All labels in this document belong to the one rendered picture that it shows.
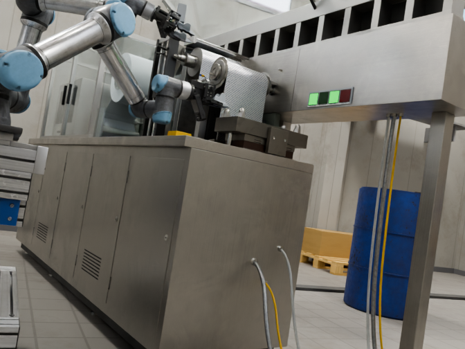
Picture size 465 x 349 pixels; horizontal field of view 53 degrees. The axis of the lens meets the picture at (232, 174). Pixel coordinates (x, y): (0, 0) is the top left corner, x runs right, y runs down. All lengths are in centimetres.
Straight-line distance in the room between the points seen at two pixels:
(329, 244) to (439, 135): 404
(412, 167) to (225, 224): 593
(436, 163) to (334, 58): 62
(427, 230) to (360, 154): 504
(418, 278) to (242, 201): 71
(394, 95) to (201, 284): 100
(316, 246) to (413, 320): 396
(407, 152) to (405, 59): 565
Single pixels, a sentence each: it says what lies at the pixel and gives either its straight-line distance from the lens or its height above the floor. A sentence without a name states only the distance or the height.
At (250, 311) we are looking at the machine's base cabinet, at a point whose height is 26.
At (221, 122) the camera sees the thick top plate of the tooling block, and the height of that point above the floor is 101.
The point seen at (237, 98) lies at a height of 115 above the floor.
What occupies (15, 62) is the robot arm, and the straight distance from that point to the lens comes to 152.
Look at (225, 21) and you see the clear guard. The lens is 285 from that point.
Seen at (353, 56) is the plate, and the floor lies 135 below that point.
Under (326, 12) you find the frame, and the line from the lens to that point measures 224.
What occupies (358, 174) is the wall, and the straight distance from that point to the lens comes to 683.
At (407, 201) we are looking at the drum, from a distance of 363.
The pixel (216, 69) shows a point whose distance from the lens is 213.
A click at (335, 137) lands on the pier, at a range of 630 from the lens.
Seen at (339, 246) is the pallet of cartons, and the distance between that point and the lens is 590.
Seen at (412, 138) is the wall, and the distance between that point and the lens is 755.
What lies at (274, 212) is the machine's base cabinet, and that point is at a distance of 194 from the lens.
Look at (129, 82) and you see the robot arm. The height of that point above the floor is 110.
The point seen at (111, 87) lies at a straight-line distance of 296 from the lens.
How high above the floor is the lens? 72
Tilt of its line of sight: 2 degrees up
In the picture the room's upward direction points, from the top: 9 degrees clockwise
